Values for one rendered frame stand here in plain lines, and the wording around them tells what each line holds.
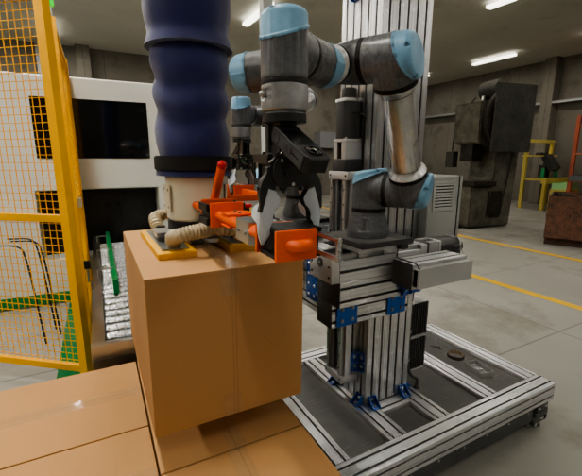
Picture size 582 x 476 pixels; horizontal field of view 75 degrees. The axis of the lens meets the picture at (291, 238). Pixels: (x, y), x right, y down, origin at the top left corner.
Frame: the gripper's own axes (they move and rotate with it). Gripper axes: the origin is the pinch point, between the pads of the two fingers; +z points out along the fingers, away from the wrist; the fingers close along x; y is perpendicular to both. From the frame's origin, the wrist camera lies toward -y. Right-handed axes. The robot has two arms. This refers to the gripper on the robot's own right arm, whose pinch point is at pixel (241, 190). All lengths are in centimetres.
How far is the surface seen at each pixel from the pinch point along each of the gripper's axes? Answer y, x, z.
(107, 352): -6, -54, 61
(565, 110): -446, 1117, -150
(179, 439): 50, -39, 64
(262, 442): 61, -19, 64
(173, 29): 40, -32, -44
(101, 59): -986, 12, -267
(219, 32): 39, -20, -45
